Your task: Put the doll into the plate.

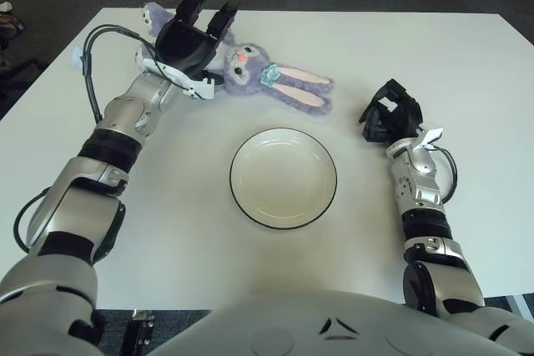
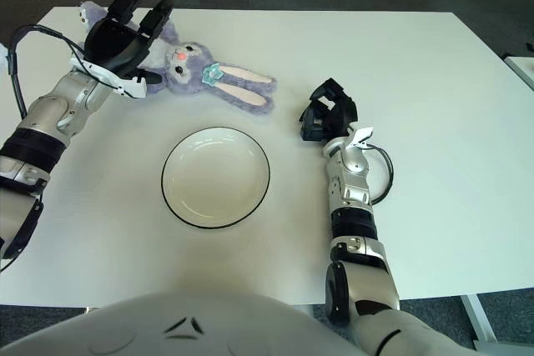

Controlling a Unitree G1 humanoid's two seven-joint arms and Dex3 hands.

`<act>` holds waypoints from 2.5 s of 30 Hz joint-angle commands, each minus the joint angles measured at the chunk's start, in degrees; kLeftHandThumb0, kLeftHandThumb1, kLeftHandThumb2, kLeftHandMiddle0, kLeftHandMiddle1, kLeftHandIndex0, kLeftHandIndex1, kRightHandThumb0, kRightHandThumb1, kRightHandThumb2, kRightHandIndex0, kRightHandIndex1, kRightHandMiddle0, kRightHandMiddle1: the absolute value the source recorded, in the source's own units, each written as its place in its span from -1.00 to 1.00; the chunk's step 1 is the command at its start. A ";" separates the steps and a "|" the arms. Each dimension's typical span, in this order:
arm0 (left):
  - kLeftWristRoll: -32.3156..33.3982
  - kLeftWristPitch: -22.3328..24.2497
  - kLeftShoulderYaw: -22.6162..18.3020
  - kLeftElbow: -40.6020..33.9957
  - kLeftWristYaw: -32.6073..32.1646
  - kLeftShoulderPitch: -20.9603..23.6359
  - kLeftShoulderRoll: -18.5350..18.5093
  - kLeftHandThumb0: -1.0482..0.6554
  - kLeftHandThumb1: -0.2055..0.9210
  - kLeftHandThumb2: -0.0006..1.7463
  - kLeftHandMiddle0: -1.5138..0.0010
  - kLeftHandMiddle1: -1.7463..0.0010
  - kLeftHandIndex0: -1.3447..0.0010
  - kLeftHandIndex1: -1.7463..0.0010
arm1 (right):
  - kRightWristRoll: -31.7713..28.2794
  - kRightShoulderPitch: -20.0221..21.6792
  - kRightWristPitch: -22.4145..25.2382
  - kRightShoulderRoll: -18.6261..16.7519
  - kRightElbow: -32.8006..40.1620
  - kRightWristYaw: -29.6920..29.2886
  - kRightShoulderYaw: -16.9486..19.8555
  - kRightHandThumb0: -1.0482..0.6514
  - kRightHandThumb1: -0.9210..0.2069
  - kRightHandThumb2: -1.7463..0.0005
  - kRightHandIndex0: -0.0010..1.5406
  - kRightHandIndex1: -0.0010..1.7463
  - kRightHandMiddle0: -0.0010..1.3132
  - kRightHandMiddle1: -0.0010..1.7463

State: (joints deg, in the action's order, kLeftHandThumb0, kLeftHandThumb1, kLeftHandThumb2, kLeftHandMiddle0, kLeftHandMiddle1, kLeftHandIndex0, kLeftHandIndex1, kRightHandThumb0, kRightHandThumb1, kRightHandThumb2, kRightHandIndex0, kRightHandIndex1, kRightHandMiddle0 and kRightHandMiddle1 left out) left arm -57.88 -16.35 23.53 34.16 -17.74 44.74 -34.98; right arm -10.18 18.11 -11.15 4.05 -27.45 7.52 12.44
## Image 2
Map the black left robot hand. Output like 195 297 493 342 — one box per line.
83 0 174 86

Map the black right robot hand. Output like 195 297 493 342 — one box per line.
298 78 359 142

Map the purple plush bunny doll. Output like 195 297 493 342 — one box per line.
78 0 279 115

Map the white plate black rim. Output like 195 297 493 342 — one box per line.
161 126 272 230

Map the white neighbouring table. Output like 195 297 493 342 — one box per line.
504 54 534 90

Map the white table leg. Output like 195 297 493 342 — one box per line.
461 293 497 348

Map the grey robot torso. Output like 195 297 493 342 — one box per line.
0 288 472 356

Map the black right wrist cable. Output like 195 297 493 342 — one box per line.
366 145 395 207

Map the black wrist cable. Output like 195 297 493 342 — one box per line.
8 24 88 119
366 145 395 207

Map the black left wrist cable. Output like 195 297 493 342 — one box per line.
8 24 88 119

